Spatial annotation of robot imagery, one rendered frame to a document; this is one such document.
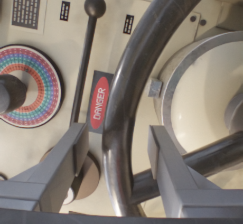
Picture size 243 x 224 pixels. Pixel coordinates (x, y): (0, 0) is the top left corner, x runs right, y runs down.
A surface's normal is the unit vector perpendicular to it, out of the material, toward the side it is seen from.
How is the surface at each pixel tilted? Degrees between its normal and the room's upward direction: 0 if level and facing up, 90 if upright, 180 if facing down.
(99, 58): 90
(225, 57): 74
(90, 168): 90
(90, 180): 90
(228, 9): 90
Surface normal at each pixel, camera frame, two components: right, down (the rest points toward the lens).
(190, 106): -0.51, 0.14
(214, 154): -0.05, -0.57
